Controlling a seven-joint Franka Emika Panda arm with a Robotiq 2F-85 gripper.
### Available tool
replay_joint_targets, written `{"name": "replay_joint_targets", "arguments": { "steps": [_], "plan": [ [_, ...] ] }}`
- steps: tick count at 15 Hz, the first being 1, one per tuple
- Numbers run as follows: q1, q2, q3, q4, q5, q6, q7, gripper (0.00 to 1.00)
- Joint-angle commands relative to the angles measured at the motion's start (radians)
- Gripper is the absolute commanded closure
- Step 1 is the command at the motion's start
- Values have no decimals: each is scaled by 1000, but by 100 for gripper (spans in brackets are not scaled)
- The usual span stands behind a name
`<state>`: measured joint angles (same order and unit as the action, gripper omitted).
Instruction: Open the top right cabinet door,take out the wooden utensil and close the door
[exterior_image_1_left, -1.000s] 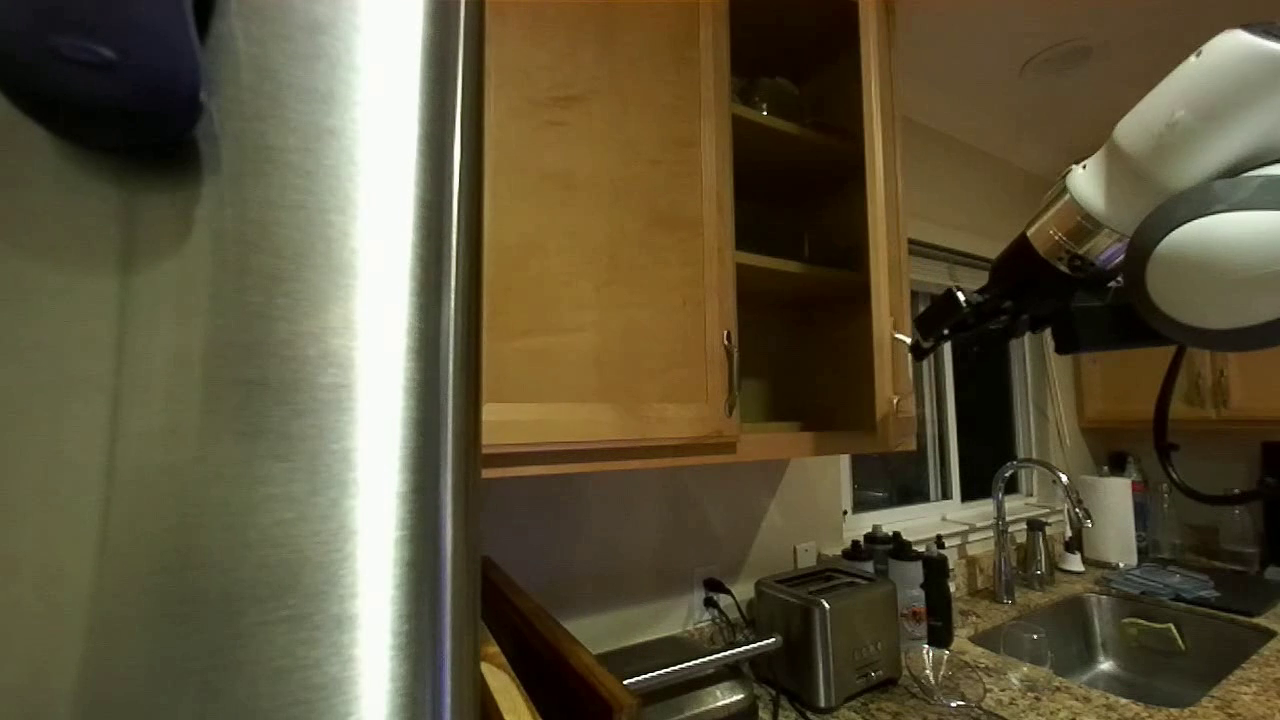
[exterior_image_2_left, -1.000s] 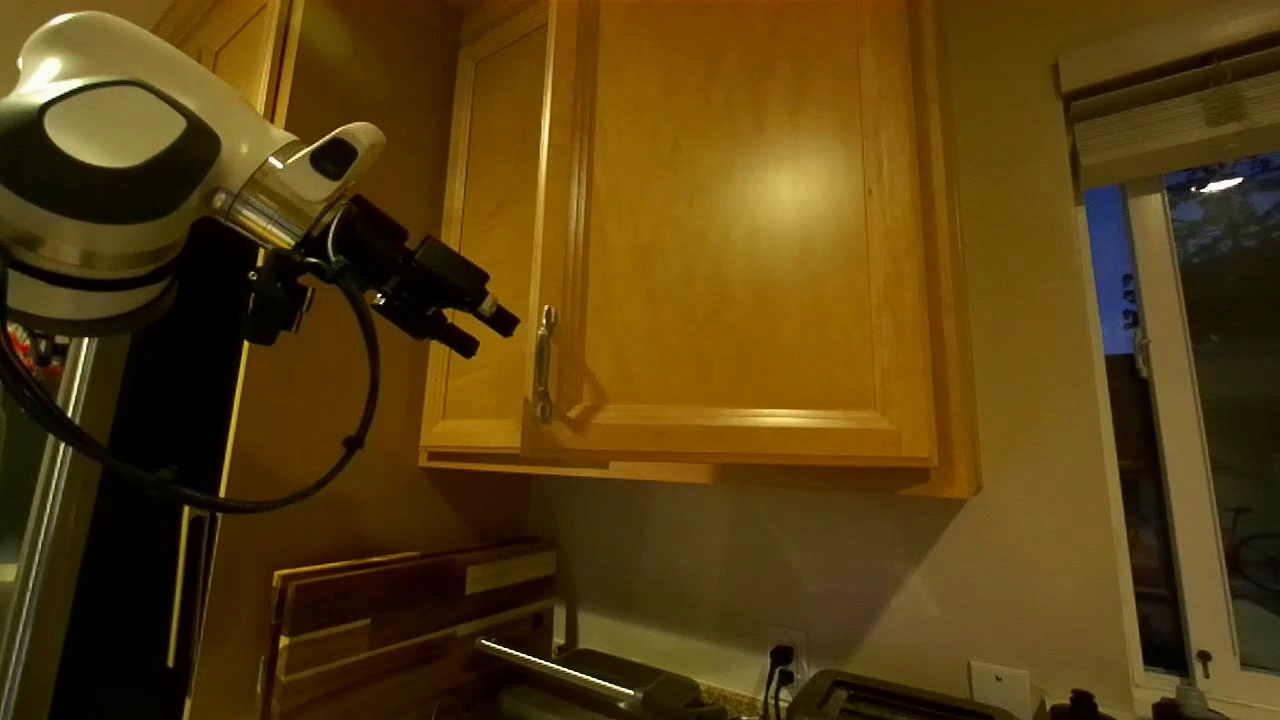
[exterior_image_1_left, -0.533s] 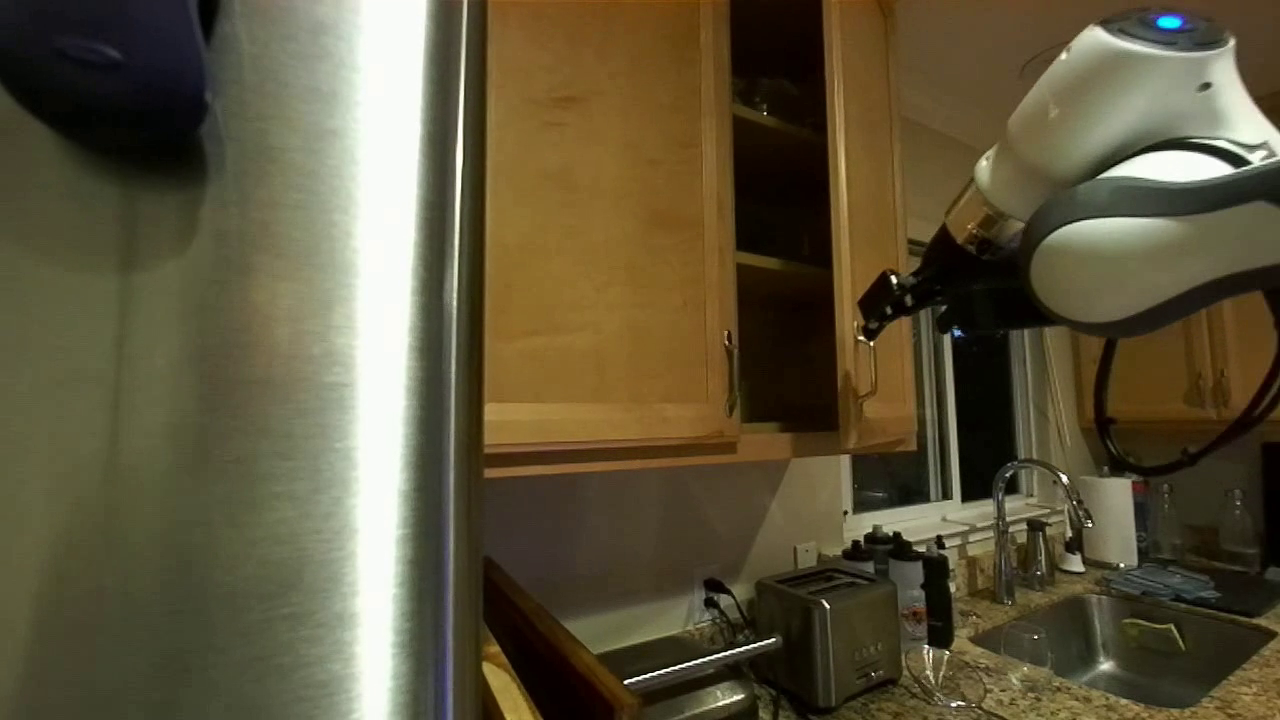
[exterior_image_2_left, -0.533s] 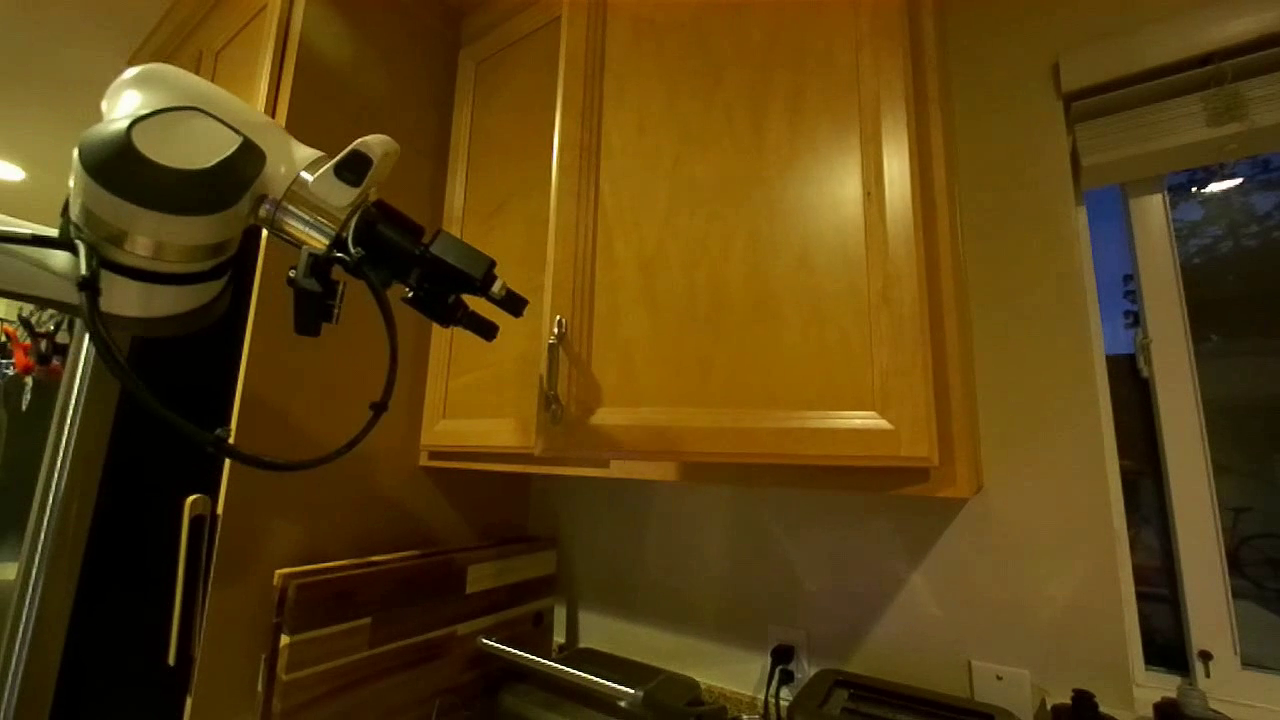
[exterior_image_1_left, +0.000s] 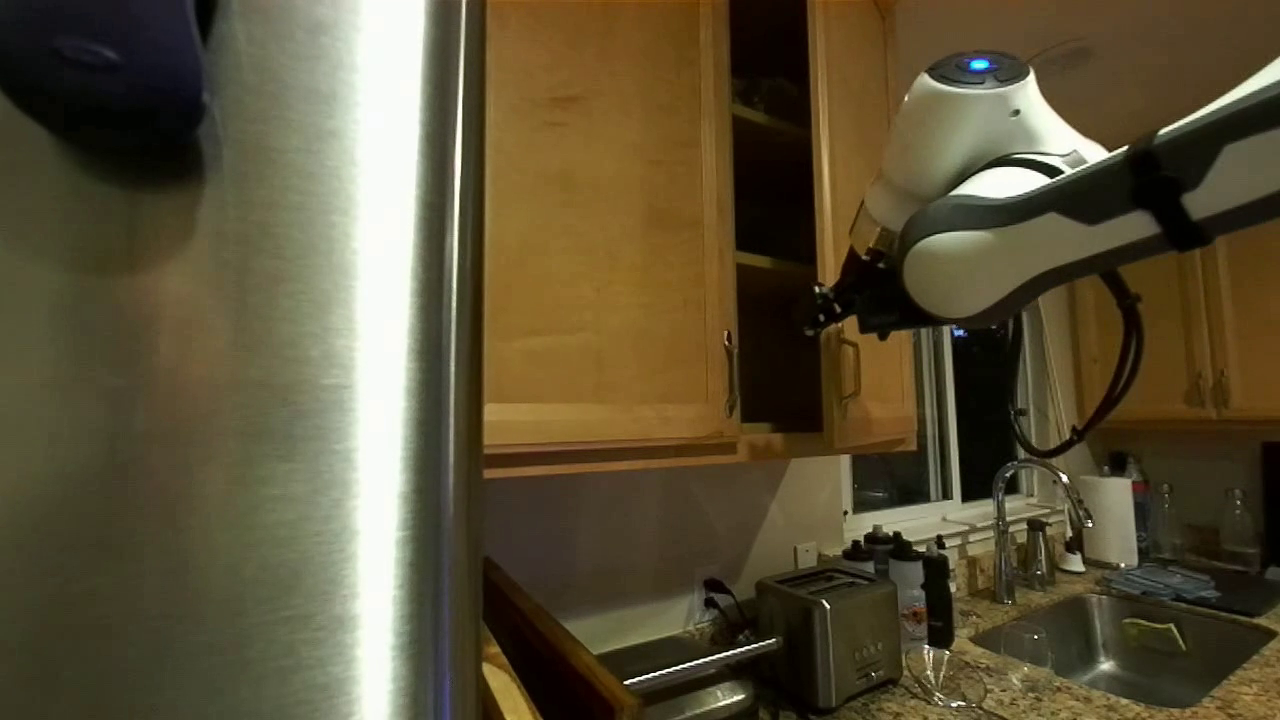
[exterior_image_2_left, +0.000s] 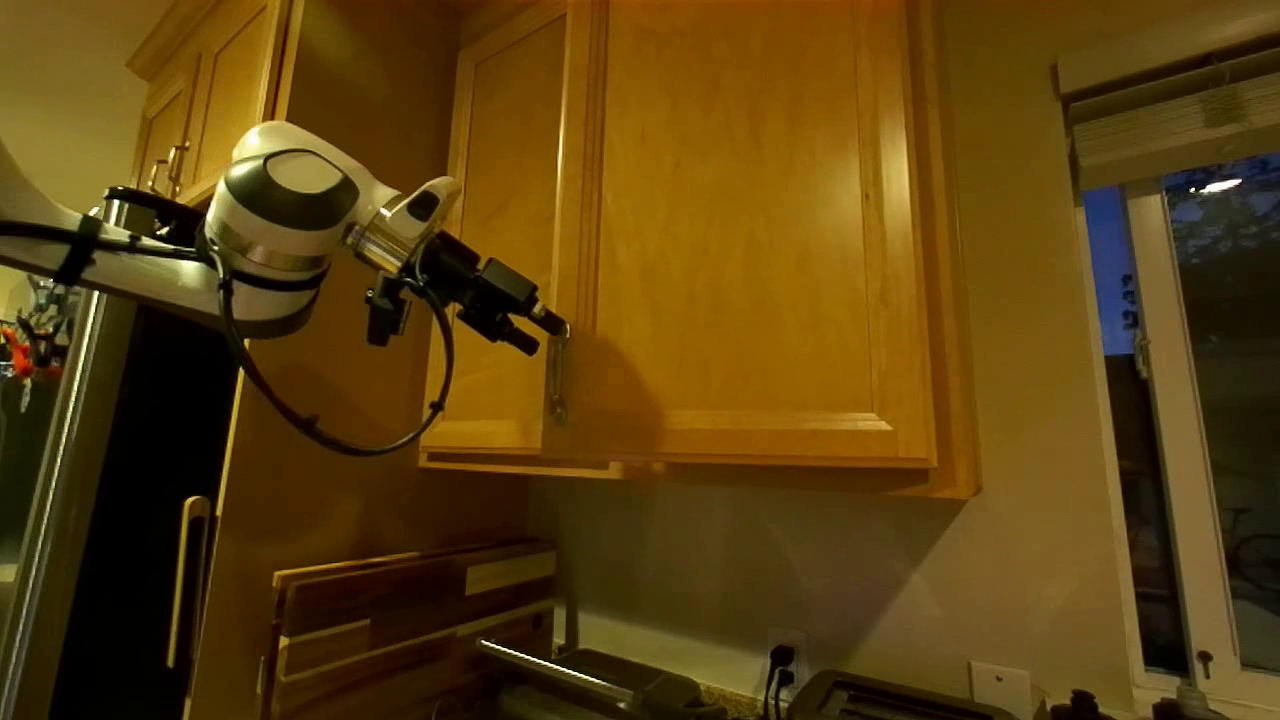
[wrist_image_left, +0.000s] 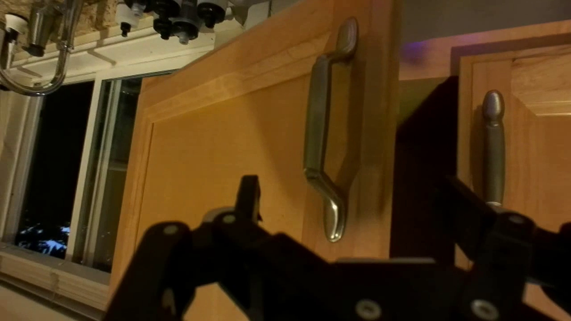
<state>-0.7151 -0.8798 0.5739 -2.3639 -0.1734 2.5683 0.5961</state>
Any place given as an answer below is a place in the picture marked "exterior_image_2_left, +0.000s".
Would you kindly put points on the white framed window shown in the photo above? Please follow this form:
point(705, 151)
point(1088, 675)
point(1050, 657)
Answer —
point(1174, 440)

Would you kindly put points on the white bottle black cap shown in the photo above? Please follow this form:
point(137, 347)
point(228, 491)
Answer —
point(1185, 706)

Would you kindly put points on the black capped bottle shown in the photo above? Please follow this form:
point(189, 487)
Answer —
point(1077, 706)

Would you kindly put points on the wooden cabinet door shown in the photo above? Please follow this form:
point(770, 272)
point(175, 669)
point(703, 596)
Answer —
point(502, 163)
point(773, 243)

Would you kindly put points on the white wall plate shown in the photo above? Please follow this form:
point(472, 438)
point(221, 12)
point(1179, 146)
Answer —
point(1001, 687)

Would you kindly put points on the tall wooden cabinet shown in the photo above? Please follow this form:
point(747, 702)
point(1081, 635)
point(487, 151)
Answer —
point(332, 534)

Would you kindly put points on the stainless steel toaster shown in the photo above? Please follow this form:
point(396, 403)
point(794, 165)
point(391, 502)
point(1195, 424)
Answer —
point(881, 698)

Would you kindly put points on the window roller blind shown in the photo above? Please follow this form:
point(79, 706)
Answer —
point(1174, 121)

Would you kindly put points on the dark striped wooden cutting board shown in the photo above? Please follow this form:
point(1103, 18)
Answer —
point(400, 612)

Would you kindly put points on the wall outlet with plug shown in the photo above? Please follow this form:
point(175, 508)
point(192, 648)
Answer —
point(781, 662)

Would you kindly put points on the colourful toy figure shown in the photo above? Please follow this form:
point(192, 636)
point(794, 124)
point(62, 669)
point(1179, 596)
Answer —
point(34, 341)

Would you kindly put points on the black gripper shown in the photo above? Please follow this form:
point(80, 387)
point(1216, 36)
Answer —
point(481, 285)

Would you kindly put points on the window latch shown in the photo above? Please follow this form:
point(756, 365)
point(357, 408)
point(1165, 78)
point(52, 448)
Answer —
point(1202, 662)

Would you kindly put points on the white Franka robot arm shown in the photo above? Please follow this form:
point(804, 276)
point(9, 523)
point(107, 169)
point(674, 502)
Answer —
point(282, 213)

